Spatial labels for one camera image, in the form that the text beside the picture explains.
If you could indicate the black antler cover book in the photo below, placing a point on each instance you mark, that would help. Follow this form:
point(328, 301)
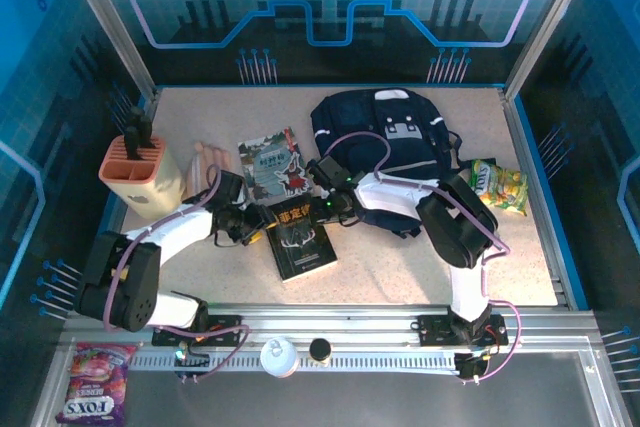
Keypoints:
point(305, 252)

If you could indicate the illustrated warrior cover book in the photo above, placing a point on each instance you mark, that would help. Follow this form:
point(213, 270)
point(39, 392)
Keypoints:
point(272, 167)

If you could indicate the navy blue backpack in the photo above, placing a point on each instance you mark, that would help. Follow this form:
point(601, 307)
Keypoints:
point(400, 112)

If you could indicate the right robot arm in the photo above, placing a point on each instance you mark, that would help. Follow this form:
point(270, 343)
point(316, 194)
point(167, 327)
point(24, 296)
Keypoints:
point(395, 194)

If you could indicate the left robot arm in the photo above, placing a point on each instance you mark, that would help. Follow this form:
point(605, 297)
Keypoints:
point(175, 229)

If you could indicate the green yellow Fox's candy bag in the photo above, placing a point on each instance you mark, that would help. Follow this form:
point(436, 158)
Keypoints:
point(500, 187)

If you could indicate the purple Fox's candy bag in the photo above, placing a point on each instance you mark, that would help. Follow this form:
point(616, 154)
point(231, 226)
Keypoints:
point(95, 387)

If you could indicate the wooden rolling pins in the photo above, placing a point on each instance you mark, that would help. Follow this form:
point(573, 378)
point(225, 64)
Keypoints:
point(202, 167)

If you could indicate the beige knife block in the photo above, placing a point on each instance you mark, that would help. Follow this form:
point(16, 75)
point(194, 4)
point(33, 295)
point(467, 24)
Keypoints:
point(150, 192)

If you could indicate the black round cap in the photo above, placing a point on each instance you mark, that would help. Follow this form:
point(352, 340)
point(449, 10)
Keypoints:
point(320, 349)

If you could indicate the aluminium mounting rail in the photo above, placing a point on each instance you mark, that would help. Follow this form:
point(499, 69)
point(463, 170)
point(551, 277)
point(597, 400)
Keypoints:
point(325, 322)

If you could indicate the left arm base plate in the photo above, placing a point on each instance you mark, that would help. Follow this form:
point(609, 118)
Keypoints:
point(165, 337)

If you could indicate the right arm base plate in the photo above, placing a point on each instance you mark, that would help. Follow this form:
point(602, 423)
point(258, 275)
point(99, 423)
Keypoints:
point(435, 329)

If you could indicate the aluminium table side rail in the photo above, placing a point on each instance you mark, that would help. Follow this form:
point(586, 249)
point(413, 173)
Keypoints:
point(512, 122)

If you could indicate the aluminium frame post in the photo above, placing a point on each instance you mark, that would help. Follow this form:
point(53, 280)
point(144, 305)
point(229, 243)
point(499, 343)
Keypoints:
point(110, 22)
point(545, 22)

